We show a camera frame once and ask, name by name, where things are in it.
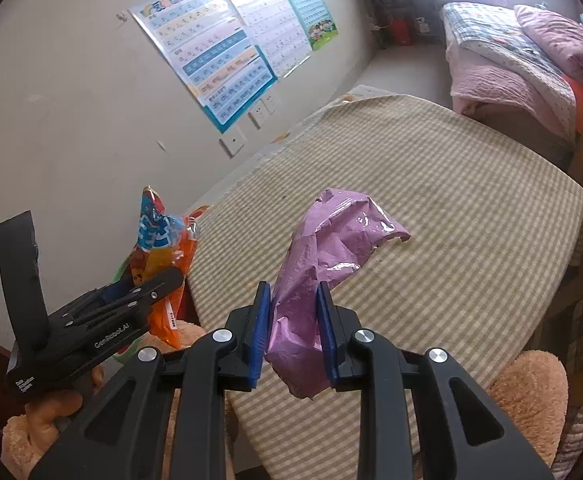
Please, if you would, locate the blue pinyin wall poster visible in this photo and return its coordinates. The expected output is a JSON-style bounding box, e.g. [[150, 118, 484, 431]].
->
[[130, 0, 276, 132]]

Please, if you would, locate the dark bedside shelf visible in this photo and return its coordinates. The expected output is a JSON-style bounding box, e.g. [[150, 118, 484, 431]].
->
[[353, 0, 446, 51]]

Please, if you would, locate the bed with pink blankets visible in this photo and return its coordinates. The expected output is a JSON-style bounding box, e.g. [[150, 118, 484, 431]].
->
[[440, 2, 583, 144]]

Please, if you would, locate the green number wall poster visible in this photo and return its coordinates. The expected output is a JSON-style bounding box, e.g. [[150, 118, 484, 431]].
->
[[290, 0, 338, 51]]

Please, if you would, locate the pink plastic wrapper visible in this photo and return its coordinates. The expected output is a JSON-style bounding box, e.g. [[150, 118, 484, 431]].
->
[[266, 188, 411, 399]]

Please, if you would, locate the checkered blue bedspread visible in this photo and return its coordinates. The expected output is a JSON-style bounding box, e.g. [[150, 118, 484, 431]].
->
[[440, 2, 576, 139]]

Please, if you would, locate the checkered tablecloth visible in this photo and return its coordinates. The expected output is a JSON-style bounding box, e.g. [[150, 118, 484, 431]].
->
[[185, 93, 583, 480]]

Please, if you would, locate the white chart wall poster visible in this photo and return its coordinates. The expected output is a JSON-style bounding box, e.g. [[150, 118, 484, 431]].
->
[[230, 0, 311, 78]]

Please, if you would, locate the pink folded quilt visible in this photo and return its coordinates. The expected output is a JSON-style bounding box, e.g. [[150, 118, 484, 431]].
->
[[514, 4, 583, 84]]

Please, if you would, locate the orange snack bag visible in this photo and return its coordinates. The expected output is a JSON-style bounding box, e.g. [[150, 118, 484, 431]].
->
[[128, 186, 200, 350]]

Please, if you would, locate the white wall switch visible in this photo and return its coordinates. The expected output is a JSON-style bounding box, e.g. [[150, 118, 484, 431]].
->
[[220, 126, 247, 158]]

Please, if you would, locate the person's left hand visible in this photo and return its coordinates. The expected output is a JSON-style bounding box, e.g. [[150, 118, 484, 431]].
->
[[25, 365, 105, 441]]

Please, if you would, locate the red bin under shelf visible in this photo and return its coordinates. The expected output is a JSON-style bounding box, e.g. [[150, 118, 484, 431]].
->
[[389, 18, 413, 46]]

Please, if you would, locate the white wall socket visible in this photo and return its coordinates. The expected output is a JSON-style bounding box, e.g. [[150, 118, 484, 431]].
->
[[248, 92, 278, 129]]

